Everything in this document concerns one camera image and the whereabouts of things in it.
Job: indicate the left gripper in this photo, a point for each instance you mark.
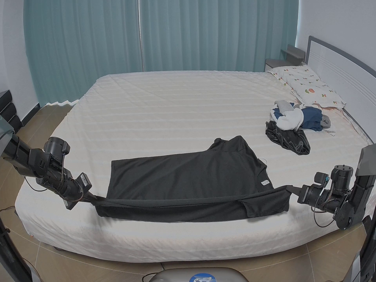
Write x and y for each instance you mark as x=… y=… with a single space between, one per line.
x=73 y=194

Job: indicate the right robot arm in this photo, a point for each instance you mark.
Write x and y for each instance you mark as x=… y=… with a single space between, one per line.
x=352 y=198

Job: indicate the grey bedside table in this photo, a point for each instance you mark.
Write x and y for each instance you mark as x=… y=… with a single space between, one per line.
x=289 y=54

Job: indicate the white printed pillow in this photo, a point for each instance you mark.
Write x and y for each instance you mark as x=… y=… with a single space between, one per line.
x=308 y=84

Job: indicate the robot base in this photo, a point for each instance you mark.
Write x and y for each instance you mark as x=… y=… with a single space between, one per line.
x=191 y=276

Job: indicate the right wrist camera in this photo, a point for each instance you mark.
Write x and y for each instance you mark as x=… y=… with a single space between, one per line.
x=320 y=179

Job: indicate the black T-shirt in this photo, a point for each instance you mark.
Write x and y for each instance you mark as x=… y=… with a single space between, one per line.
x=182 y=178

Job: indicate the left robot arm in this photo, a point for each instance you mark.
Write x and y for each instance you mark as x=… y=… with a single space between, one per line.
x=32 y=163

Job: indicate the bed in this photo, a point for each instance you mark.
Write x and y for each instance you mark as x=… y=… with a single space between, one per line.
x=176 y=104

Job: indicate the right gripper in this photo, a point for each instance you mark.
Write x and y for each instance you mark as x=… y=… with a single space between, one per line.
x=311 y=197

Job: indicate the pile of clothes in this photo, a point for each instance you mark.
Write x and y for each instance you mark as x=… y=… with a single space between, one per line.
x=290 y=122

